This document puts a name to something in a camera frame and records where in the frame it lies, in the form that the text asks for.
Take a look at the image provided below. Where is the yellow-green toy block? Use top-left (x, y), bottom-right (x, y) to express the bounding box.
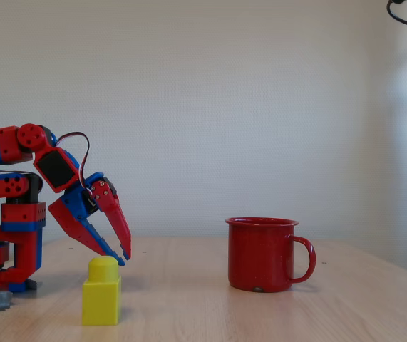
top-left (82, 255), bottom-right (123, 326)

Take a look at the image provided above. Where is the red enamel mug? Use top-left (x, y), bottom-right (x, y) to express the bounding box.
top-left (224, 217), bottom-right (317, 294)

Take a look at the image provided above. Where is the gripper servo cable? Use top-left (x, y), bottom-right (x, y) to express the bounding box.
top-left (53, 131), bottom-right (95, 196)

